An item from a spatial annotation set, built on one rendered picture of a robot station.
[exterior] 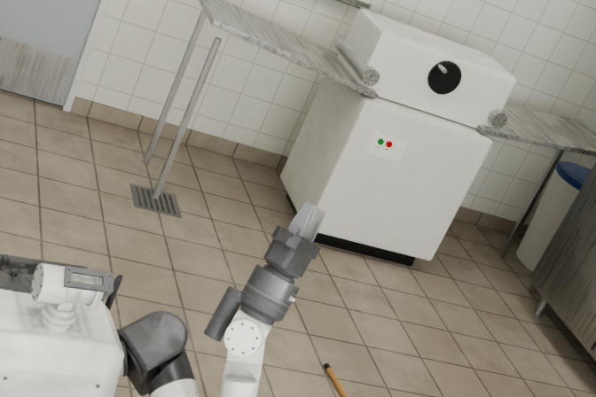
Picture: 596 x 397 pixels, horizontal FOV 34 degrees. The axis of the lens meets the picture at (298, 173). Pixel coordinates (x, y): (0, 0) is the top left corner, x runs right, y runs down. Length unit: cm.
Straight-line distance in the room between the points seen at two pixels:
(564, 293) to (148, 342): 392
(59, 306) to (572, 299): 404
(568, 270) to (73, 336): 407
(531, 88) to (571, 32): 42
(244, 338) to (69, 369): 31
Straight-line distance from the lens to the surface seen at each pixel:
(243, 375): 180
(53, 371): 177
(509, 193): 674
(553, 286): 563
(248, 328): 170
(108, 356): 180
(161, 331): 188
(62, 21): 554
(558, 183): 636
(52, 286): 173
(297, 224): 173
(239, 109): 583
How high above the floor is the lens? 211
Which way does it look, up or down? 20 degrees down
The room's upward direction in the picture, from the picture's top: 24 degrees clockwise
